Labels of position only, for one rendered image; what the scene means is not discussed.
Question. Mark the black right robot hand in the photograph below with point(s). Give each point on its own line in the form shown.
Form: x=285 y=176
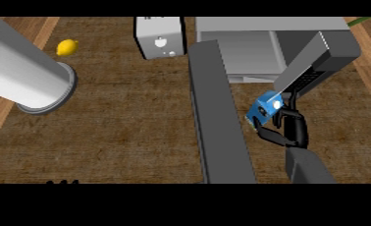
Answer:
x=296 y=128

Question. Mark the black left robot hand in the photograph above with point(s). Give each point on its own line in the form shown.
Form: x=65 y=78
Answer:
x=62 y=181

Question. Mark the blue milk carton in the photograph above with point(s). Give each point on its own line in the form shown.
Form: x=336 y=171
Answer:
x=262 y=108

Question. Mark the dark grey microwave door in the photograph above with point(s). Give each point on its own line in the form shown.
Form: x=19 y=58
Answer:
x=219 y=118

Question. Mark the grey microwave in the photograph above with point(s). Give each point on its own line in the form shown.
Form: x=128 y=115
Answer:
x=284 y=49

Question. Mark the white cylinder with grey rim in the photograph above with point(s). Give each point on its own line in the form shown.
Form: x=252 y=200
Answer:
x=28 y=76

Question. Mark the green leaf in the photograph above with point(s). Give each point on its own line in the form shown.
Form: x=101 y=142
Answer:
x=356 y=21

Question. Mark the white toaster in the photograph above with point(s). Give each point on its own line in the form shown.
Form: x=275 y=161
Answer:
x=159 y=38

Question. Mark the yellow lemon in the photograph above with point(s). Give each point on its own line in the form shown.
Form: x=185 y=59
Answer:
x=66 y=47

